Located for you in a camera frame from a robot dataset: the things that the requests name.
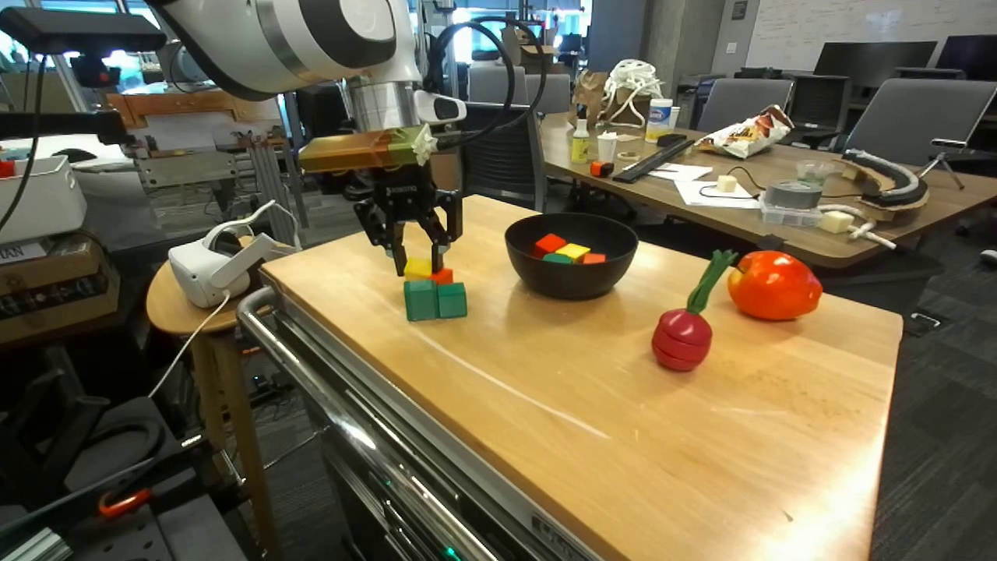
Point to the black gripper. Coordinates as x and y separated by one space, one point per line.
388 198

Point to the green double block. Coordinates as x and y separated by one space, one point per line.
420 300

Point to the red cube block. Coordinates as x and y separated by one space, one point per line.
551 245
592 260

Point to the small green block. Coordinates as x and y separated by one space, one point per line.
559 260

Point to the yellow cube block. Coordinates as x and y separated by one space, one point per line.
575 250

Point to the red toy radish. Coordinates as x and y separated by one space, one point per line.
684 335

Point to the orange red toy apple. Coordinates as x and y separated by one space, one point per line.
775 283

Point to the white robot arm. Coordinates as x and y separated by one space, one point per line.
262 46

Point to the black bowl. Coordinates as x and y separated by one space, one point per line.
571 280

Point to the white metal cart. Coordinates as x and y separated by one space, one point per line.
557 434

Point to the white VR headset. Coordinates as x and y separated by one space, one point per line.
221 260

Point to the round wooden stool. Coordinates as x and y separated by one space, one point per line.
219 383

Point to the white paper sheets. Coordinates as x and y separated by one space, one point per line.
698 186

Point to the snack chip bag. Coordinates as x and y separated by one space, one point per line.
752 134

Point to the wooden office desk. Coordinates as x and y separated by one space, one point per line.
830 210

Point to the grey office chair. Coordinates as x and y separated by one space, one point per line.
914 120

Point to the chrome cart handle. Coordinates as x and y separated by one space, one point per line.
408 515

